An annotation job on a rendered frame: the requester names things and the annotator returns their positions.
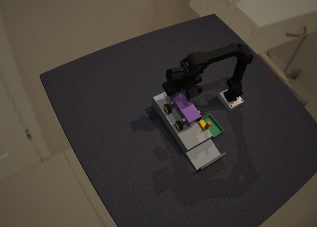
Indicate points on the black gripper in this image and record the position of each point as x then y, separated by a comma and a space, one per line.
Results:
174, 87

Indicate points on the green tray floor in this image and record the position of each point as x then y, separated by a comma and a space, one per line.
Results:
213, 128

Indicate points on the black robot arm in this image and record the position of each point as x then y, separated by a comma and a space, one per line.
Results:
200, 60

